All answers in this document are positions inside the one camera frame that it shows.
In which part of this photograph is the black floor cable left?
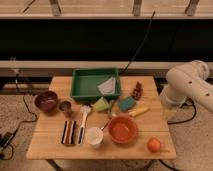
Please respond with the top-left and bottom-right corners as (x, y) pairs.
(0, 74), (38, 160)

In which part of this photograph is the black power adapter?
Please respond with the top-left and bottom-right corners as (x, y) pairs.
(0, 132), (14, 148)

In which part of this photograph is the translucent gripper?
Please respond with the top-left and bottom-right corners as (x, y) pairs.
(160, 85), (186, 121)

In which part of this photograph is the dark red bowl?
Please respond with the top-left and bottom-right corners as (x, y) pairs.
(35, 91), (58, 113)

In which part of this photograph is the yellow banana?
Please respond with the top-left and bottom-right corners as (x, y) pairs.
(129, 107), (149, 117)

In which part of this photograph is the green plastic tray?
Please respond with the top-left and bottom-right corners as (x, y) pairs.
(70, 68), (121, 102)

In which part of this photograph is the wooden table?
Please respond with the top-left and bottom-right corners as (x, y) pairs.
(27, 76), (176, 160)

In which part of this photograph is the black floor cable right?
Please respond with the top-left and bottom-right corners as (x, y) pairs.
(167, 98), (198, 126)

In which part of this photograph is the black floor cable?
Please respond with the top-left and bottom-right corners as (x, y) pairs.
(0, 74), (38, 160)
(167, 98), (198, 126)

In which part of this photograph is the striped black orange block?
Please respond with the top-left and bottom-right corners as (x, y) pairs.
(61, 121), (76, 145)

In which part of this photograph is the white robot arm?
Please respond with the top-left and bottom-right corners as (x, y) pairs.
(160, 60), (213, 121)

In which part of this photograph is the teal sponge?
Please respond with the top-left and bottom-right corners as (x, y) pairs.
(118, 96), (136, 112)

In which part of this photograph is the black cable to wall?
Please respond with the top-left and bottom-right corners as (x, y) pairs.
(119, 10), (157, 76)

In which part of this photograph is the white cup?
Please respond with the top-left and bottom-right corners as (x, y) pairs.
(85, 127), (104, 148)

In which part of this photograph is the brown grape bunch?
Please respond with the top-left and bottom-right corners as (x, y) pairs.
(131, 82), (143, 100)

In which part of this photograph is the metal spoon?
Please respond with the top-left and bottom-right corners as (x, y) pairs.
(101, 120), (110, 131)

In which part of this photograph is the small metal cup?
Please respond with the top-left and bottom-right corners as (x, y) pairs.
(59, 101), (72, 117)

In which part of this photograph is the orange bowl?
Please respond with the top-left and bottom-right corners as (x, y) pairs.
(108, 115), (138, 144)

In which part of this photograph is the orange fruit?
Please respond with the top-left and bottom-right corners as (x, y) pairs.
(147, 138), (161, 153)

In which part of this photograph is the white folded cloth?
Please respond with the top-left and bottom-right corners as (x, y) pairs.
(97, 77), (116, 95)

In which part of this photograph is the green cup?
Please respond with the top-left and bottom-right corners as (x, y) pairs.
(93, 97), (109, 112)

